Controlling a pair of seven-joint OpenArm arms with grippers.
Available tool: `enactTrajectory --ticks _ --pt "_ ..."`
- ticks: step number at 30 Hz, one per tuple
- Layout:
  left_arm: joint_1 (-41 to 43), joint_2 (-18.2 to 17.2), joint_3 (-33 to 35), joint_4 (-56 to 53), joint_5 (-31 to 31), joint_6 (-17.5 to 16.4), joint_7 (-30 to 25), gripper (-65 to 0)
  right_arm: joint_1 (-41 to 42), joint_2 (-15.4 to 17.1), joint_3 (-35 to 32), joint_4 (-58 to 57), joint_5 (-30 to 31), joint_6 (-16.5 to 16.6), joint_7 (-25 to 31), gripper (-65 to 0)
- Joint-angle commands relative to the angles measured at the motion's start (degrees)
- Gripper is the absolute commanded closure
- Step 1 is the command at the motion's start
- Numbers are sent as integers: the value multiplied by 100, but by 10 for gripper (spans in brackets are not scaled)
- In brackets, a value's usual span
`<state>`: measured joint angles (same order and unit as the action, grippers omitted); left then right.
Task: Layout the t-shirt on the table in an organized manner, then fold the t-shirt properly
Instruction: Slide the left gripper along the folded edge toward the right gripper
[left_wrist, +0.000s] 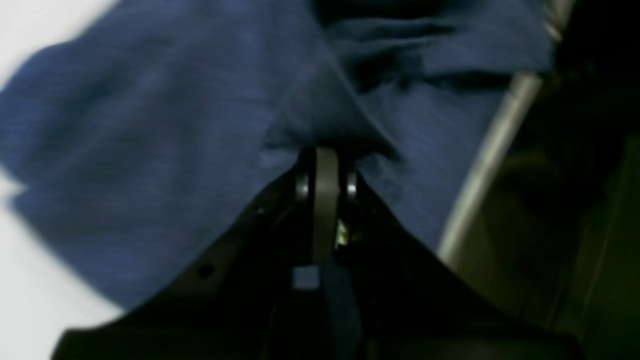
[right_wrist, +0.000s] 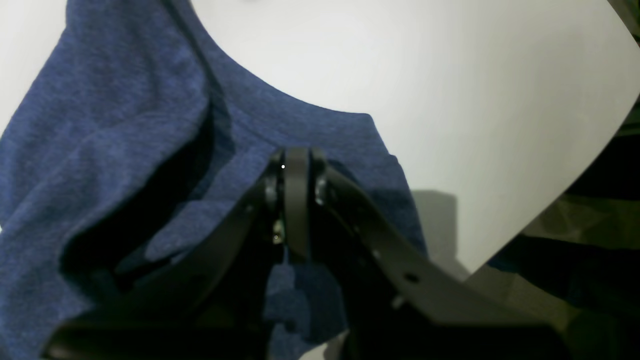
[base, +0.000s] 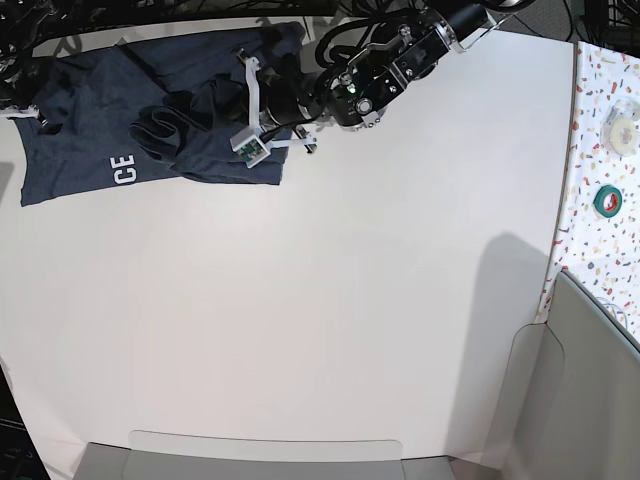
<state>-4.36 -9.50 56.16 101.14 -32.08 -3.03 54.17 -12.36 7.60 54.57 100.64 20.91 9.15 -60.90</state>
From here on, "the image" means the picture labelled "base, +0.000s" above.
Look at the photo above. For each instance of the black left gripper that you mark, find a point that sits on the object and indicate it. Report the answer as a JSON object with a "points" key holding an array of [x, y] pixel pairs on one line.
{"points": [[285, 99]]}

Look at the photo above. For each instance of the dark blue t-shirt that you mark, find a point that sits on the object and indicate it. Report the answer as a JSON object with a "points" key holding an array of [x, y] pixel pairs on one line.
{"points": [[147, 111]]}

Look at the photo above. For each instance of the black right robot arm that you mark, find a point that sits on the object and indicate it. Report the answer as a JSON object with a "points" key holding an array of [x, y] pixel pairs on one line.
{"points": [[22, 24]]}

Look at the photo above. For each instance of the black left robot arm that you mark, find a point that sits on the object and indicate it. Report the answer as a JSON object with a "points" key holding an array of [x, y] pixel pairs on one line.
{"points": [[367, 63]]}

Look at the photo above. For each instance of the clear tape spool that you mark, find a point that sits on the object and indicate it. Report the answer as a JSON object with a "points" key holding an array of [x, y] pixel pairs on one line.
{"points": [[620, 128]]}

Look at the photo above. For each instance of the green tape roll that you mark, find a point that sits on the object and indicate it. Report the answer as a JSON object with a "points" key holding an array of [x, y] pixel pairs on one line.
{"points": [[608, 201]]}

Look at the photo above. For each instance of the terrazzo patterned side board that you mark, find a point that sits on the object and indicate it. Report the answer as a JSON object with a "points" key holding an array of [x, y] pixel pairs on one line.
{"points": [[602, 254]]}

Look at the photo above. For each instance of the grey bin front edge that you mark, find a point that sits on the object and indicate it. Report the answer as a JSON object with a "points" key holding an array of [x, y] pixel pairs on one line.
{"points": [[154, 455]]}

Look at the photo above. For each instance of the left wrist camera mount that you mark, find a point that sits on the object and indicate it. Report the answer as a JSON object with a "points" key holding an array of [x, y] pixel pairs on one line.
{"points": [[253, 144]]}

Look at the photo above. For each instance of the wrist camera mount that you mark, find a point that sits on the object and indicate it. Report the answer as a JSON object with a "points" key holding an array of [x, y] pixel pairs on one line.
{"points": [[253, 144], [15, 112]]}

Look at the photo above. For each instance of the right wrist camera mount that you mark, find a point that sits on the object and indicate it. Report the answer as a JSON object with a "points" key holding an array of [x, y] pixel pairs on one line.
{"points": [[15, 112]]}

